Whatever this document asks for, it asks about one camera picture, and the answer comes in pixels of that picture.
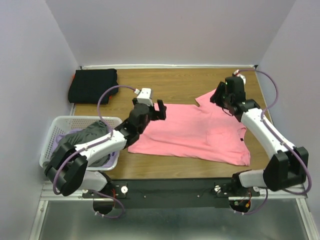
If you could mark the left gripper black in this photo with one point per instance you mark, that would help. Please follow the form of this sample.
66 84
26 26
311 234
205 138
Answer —
161 114

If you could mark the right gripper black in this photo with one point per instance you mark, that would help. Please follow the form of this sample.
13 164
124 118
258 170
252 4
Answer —
216 98

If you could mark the pink t shirt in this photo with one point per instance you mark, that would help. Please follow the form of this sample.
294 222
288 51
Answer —
201 131

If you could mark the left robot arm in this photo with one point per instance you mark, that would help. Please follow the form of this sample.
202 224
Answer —
67 169

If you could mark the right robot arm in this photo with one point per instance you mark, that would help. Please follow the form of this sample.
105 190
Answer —
287 164

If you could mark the lavender t shirt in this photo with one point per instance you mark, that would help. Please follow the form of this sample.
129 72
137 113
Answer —
80 136

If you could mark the black folded t shirt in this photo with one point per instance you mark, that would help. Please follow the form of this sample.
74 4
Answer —
87 86

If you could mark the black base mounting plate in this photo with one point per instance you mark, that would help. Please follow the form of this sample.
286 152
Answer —
125 190

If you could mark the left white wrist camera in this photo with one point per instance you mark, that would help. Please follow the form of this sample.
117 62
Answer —
143 96

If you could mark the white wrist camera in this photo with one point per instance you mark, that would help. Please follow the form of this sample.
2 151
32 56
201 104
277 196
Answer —
143 96
237 73

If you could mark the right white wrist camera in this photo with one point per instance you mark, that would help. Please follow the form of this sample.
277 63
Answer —
237 73

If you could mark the white wall base trim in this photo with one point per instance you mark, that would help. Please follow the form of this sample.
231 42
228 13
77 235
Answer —
162 66

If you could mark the aluminium extrusion rail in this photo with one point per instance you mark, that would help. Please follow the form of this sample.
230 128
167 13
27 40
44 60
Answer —
47 194

